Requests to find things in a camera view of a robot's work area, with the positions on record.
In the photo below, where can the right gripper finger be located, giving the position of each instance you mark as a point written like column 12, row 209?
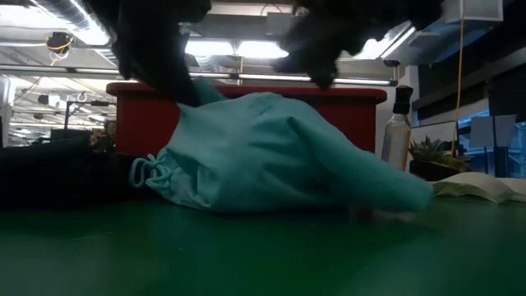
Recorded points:
column 316, row 66

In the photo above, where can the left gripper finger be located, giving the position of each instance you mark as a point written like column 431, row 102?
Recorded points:
column 172, row 78

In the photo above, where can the light blue garment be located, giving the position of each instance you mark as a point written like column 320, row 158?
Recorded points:
column 267, row 156

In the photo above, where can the black garment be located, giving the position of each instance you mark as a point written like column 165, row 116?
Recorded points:
column 61, row 172

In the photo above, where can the red plastic laundry bin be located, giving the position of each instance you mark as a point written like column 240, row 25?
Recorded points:
column 349, row 119

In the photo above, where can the person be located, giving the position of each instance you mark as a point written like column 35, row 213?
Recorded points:
column 107, row 133

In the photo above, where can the clear spray bottle black top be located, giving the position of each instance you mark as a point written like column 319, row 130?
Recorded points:
column 396, row 140

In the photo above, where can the black monitor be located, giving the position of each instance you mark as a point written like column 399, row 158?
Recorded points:
column 67, row 135

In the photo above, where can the small potted succulent plant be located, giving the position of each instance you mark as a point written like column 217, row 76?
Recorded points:
column 431, row 162

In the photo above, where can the pale rectangular panel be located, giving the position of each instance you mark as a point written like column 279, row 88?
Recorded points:
column 493, row 131

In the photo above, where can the white canvas tote bag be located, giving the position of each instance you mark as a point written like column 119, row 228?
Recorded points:
column 481, row 187

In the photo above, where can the silver ventilation duct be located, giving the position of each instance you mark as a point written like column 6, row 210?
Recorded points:
column 82, row 20

